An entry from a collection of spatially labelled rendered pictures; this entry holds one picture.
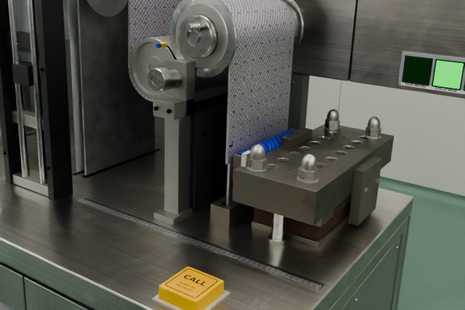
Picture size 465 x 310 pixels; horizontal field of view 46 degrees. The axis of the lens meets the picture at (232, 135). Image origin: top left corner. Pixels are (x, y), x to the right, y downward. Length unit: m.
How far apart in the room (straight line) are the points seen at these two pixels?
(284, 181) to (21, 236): 0.47
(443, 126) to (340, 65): 2.44
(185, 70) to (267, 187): 0.25
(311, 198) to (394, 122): 2.83
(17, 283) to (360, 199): 0.66
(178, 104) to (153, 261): 0.28
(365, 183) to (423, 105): 2.60
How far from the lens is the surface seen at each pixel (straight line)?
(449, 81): 1.15
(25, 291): 1.11
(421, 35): 1.16
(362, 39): 1.20
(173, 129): 1.01
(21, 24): 1.19
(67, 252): 0.98
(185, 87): 0.98
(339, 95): 3.80
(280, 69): 1.12
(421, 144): 3.68
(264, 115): 1.09
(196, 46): 0.97
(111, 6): 1.14
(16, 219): 1.11
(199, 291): 0.81
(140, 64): 1.10
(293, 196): 0.91
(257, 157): 0.94
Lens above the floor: 1.37
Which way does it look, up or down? 17 degrees down
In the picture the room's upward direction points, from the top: 2 degrees clockwise
